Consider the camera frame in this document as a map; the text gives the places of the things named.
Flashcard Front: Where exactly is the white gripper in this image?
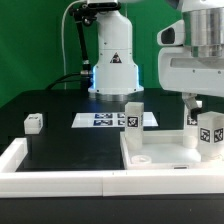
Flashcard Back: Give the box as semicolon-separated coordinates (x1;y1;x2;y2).
158;47;224;126

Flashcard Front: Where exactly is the white square tabletop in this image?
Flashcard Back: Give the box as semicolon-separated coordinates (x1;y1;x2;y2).
120;130;224;170

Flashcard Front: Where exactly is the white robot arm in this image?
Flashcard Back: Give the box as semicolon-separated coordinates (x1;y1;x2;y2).
87;0;224;118

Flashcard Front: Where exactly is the white sheet with fiducial markers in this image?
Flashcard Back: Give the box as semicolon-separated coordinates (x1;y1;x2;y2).
71;112;159;129

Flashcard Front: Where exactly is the white U-shaped obstacle fence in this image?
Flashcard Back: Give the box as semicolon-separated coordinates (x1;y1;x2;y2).
0;138;224;198

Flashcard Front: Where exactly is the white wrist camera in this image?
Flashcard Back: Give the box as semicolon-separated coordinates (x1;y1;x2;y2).
157;20;185;46

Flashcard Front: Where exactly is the white cable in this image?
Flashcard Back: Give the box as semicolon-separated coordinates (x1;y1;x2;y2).
60;0;88;90

